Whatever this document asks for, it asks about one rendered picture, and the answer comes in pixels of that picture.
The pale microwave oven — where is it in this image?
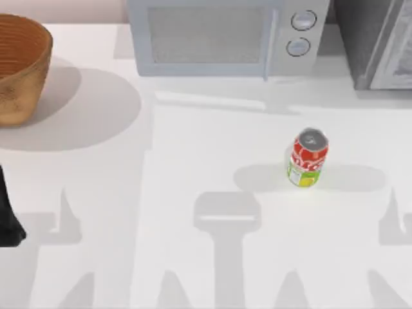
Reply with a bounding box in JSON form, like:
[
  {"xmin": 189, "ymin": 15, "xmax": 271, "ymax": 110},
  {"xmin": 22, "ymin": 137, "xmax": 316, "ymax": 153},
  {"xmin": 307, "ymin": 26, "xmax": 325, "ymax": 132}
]
[{"xmin": 126, "ymin": 0, "xmax": 332, "ymax": 82}]

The red and green can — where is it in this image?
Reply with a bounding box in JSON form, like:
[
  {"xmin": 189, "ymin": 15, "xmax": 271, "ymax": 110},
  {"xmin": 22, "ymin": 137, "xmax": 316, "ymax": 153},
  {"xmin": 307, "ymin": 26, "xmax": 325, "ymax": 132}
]
[{"xmin": 286, "ymin": 127, "xmax": 330, "ymax": 189}]

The microwave knob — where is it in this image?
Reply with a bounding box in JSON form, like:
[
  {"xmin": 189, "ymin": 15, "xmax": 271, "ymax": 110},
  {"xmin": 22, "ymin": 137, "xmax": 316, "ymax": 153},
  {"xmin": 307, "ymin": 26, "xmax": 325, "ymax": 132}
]
[
  {"xmin": 285, "ymin": 37, "xmax": 312, "ymax": 58},
  {"xmin": 290, "ymin": 9, "xmax": 318, "ymax": 31}
]

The brown woven basket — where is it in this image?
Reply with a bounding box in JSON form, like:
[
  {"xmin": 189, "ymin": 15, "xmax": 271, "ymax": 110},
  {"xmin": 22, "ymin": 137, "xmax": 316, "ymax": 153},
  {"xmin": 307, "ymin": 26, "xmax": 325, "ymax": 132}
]
[{"xmin": 0, "ymin": 14, "xmax": 54, "ymax": 127}]

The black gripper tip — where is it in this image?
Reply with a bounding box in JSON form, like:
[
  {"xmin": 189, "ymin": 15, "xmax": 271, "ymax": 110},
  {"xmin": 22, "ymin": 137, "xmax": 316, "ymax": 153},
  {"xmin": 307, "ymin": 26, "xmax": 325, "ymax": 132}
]
[{"xmin": 0, "ymin": 164, "xmax": 27, "ymax": 248}]

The microwave door handle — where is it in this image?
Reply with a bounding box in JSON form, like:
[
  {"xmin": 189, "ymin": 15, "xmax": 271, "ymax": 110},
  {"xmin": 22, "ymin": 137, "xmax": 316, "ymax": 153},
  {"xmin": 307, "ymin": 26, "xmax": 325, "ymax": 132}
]
[{"xmin": 263, "ymin": 8, "xmax": 278, "ymax": 82}]

